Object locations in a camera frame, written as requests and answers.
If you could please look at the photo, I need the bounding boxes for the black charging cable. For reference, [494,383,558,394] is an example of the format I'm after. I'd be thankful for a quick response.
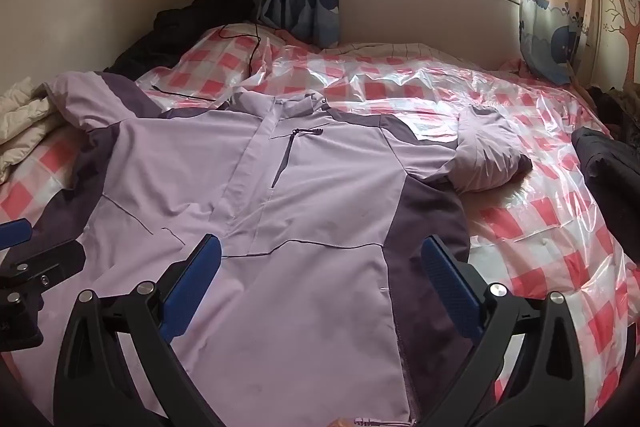
[149,0,266,104]

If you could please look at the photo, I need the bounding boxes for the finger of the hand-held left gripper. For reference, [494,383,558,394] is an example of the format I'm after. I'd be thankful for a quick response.
[0,239,87,295]
[0,218,32,252]

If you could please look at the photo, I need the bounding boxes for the lilac and purple jacket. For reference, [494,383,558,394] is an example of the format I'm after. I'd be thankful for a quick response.
[42,72,533,427]

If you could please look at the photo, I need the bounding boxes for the red checked bed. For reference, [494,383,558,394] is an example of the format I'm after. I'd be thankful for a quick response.
[0,24,640,427]

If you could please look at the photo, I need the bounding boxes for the pink tree wall sticker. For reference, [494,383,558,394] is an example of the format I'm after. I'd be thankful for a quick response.
[602,0,640,85]

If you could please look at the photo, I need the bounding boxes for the cream quilt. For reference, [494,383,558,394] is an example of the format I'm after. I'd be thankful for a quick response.
[0,77,66,185]

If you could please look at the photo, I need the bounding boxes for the black padded jacket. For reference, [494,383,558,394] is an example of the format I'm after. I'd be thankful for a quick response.
[102,0,256,75]

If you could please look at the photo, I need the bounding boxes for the brown furry clothes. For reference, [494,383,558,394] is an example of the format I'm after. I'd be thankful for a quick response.
[585,84,640,132]

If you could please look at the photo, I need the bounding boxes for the dark clothes pile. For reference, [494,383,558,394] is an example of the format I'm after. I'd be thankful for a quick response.
[570,127,640,253]

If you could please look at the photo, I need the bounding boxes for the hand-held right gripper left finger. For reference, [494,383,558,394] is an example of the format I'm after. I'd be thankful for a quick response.
[54,234,223,427]

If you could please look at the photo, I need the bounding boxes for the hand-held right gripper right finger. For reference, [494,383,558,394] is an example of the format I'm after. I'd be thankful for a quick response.
[420,234,586,427]

